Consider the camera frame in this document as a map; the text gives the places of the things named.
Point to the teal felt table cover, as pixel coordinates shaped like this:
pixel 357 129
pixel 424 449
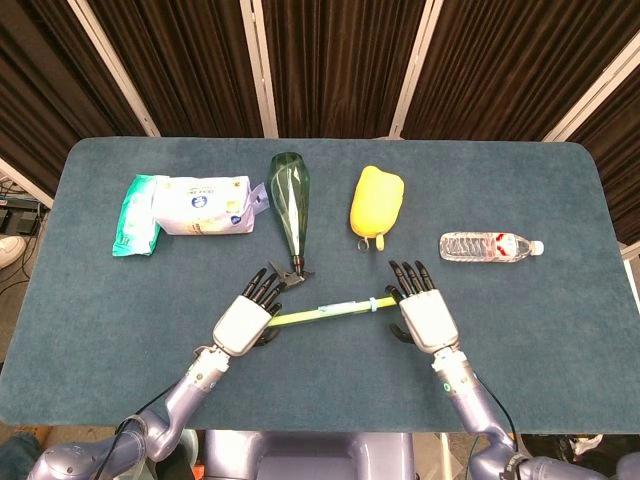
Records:
pixel 320 380

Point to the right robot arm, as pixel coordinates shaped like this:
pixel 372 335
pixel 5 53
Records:
pixel 470 400

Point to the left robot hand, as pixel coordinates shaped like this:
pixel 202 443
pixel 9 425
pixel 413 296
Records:
pixel 239 325

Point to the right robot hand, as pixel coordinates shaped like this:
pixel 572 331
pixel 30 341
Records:
pixel 427 320

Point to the green wet wipes pack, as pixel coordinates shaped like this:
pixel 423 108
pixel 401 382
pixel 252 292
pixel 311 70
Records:
pixel 132 225

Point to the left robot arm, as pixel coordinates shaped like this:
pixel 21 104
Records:
pixel 175 400

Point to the yellow plush pouch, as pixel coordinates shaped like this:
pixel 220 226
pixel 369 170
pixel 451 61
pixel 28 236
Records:
pixel 375 205

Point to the dark brown curtain panel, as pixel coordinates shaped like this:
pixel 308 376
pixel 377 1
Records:
pixel 45 90
pixel 620 170
pixel 340 65
pixel 510 60
pixel 185 65

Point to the purple robot torso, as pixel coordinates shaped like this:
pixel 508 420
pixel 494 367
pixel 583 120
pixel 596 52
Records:
pixel 310 455

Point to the white tissue pack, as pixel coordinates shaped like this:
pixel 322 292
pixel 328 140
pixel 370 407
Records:
pixel 200 205

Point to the yellow-green telescopic stick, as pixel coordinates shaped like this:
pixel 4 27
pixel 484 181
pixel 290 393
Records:
pixel 387 301

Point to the white partition frame post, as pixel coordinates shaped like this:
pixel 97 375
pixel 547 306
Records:
pixel 25 182
pixel 115 70
pixel 415 70
pixel 590 95
pixel 259 70

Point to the white shoe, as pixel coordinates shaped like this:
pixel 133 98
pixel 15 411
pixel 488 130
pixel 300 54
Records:
pixel 10 251

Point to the clear plastic water bottle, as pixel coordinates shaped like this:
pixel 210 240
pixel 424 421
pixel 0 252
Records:
pixel 470 246

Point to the black floor equipment box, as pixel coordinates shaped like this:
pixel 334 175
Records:
pixel 20 220

